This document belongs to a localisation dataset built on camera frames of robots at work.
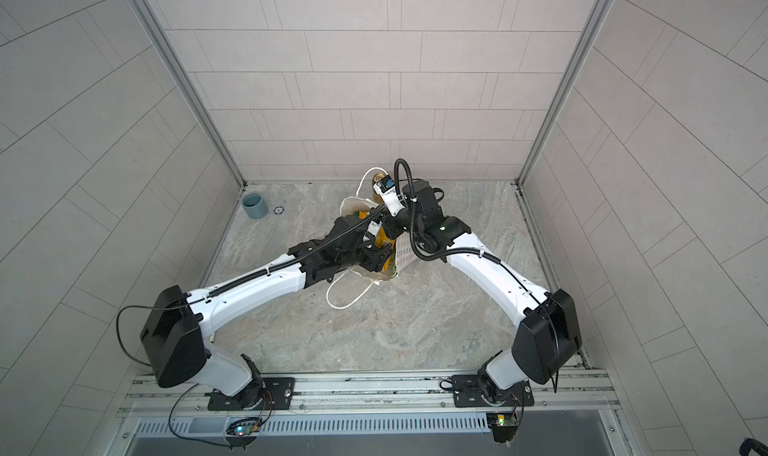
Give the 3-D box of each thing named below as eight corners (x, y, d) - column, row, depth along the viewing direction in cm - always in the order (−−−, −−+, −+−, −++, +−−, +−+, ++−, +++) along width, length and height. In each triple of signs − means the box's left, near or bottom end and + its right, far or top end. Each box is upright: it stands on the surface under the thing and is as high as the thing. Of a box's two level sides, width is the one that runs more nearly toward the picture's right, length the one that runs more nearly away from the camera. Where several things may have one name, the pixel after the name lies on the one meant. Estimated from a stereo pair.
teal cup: (246, 218, 108) (239, 206, 103) (252, 205, 112) (245, 193, 107) (265, 218, 108) (258, 206, 103) (270, 205, 112) (264, 193, 107)
